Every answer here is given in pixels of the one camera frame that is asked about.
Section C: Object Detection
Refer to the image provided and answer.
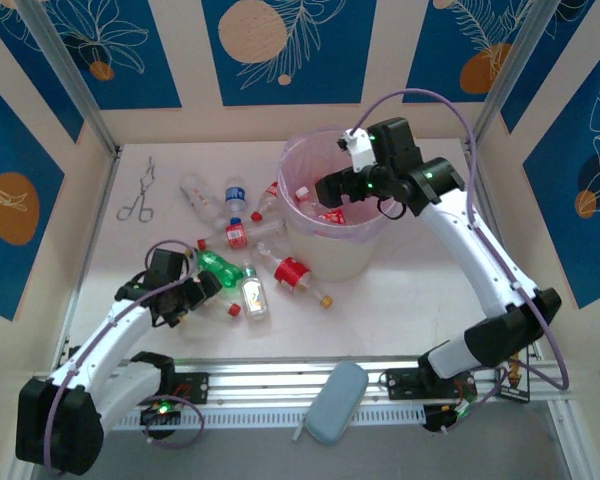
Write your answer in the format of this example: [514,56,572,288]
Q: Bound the metal tongs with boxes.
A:
[117,156,156,223]

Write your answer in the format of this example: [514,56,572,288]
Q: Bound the small bottle green cap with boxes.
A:
[239,266,273,323]

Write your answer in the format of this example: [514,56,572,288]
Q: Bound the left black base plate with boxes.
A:
[129,371,212,407]

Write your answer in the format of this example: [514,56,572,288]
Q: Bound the white slotted cable duct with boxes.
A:
[99,405,427,433]

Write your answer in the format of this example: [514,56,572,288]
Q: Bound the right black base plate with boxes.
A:
[385,367,477,402]

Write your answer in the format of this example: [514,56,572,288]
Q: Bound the large bottle red label orange cap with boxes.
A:
[253,241,336,309]

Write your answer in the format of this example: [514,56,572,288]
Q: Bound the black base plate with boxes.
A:
[129,371,212,407]
[385,367,477,402]

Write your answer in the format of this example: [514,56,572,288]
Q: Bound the aluminium mounting rail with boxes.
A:
[29,356,577,417]

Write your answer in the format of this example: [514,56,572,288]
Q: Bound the black printed card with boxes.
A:
[499,352,532,404]

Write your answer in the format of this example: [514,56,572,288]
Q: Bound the clear bottle blue cap red label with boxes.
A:
[224,215,288,250]

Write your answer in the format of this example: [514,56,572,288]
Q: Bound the clear bottle with red print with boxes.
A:
[178,172,229,227]

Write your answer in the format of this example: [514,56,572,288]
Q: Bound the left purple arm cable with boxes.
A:
[42,238,205,475]

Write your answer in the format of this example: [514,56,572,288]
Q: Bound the pink plastic bin liner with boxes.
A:
[278,125,402,244]

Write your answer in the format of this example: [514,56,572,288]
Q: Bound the green plastic bottle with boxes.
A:
[196,238,247,292]

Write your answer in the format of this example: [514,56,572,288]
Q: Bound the light blue zip case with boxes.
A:
[293,360,370,447]

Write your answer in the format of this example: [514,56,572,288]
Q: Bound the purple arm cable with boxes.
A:
[42,238,205,475]
[351,88,572,432]

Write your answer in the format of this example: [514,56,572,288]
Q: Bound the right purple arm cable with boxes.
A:
[351,88,572,432]

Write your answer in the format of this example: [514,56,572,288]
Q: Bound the left controller board green light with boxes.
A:
[139,403,183,428]

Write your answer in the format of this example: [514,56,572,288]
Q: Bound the white round plastic bin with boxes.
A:
[278,125,402,283]

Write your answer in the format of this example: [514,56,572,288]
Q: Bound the right controller board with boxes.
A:
[422,403,476,433]

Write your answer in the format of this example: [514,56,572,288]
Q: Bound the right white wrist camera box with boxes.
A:
[336,126,382,174]

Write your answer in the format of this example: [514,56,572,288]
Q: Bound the aluminium frame post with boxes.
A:
[13,0,122,158]
[466,0,564,152]

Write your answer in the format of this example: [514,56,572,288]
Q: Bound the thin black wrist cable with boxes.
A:
[374,194,408,223]

